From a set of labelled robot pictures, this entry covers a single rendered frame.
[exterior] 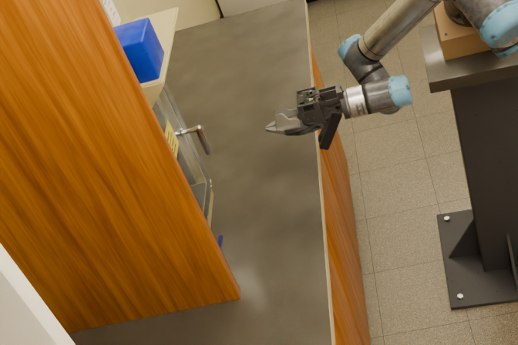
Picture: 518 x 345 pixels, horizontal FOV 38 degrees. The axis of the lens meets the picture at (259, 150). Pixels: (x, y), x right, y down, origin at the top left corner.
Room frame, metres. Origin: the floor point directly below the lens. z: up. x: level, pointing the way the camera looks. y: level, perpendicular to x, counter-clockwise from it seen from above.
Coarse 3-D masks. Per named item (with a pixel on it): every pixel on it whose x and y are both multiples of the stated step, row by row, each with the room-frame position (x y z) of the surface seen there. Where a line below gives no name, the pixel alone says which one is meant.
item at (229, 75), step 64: (192, 64) 2.40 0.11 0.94; (256, 64) 2.23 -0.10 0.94; (256, 128) 1.87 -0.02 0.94; (256, 192) 1.58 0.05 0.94; (320, 192) 1.48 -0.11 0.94; (256, 256) 1.34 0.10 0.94; (320, 256) 1.26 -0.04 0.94; (192, 320) 1.22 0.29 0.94; (256, 320) 1.15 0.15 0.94; (320, 320) 1.08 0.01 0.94
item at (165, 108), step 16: (160, 96) 1.55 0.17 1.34; (160, 112) 1.51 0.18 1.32; (176, 112) 1.60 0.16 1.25; (176, 128) 1.56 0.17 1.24; (192, 144) 1.61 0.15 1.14; (192, 160) 1.56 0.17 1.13; (192, 176) 1.51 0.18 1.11; (208, 176) 1.62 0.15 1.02; (208, 192) 1.57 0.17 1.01; (208, 208) 1.52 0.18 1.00
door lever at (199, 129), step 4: (192, 128) 1.58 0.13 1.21; (196, 128) 1.57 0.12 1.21; (200, 128) 1.57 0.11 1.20; (184, 132) 1.58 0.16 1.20; (188, 132) 1.58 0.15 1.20; (192, 132) 1.58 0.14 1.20; (200, 132) 1.57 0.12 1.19; (184, 136) 1.58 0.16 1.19; (200, 136) 1.57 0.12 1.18; (204, 136) 1.57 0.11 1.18; (200, 140) 1.57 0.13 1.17; (204, 140) 1.57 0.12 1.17; (204, 144) 1.57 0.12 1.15; (208, 144) 1.57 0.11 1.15; (204, 148) 1.57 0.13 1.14; (208, 148) 1.57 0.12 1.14; (208, 152) 1.57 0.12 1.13
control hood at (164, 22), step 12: (156, 12) 1.62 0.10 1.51; (168, 12) 1.60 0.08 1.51; (156, 24) 1.56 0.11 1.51; (168, 24) 1.54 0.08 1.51; (168, 36) 1.48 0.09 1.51; (168, 48) 1.43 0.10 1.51; (168, 60) 1.39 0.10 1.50; (144, 84) 1.32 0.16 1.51; (156, 84) 1.31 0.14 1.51; (156, 96) 1.31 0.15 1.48
